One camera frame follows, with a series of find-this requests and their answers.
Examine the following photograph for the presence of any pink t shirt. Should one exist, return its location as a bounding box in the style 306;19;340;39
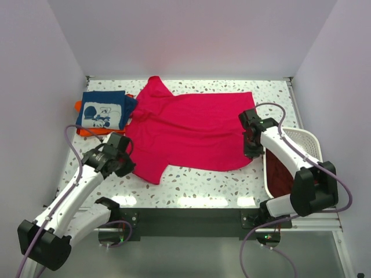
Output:
126;76;255;185

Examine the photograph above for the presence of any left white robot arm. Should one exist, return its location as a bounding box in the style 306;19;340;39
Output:
17;133;135;271

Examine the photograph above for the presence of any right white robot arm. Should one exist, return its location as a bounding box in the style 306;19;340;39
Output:
238;109;339;228

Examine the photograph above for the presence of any folded orange t shirt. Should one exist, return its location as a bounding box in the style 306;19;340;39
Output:
74;93;137;137

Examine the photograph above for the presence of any folded blue t shirt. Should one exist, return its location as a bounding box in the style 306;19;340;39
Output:
75;90;139;130

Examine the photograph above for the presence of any white laundry basket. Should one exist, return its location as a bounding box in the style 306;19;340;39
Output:
263;127;323;199

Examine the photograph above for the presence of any dark red t shirt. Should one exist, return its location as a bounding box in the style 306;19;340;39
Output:
265;150;293;197

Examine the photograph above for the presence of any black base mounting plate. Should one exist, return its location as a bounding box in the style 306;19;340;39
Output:
94;206;292;243

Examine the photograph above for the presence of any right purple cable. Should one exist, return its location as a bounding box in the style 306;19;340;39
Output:
239;101;354;278

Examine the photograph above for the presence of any silver aluminium frame rail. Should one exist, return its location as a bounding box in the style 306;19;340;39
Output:
292;208;343;232

